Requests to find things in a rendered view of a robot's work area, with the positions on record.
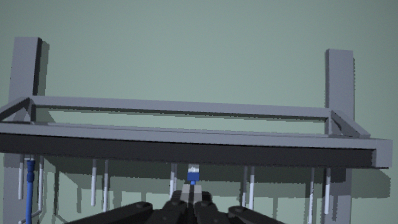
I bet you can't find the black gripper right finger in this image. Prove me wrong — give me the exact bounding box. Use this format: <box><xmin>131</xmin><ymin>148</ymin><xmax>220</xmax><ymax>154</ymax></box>
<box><xmin>190</xmin><ymin>185</ymin><xmax>286</xmax><ymax>224</ymax></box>

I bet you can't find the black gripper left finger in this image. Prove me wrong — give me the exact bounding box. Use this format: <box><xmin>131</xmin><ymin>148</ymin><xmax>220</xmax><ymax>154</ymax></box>
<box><xmin>64</xmin><ymin>184</ymin><xmax>192</xmax><ymax>224</ymax></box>

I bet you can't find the blue cable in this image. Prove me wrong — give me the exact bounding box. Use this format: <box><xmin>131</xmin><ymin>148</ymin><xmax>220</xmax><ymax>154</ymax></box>
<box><xmin>26</xmin><ymin>172</ymin><xmax>34</xmax><ymax>224</ymax></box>

